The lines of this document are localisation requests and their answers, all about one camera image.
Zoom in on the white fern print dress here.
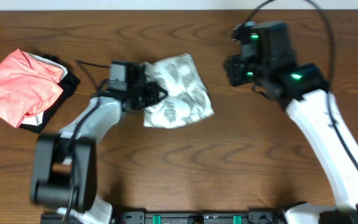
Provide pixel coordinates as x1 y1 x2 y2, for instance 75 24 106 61
143 54 214 129

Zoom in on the black garment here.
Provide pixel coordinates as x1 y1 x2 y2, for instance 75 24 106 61
19 54 81 134

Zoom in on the pink garment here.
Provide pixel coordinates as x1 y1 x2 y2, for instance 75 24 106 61
0 49 68 128

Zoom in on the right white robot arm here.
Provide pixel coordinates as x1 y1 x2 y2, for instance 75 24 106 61
224 21 358 223

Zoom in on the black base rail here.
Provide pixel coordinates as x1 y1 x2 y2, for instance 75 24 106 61
40 205 288 224

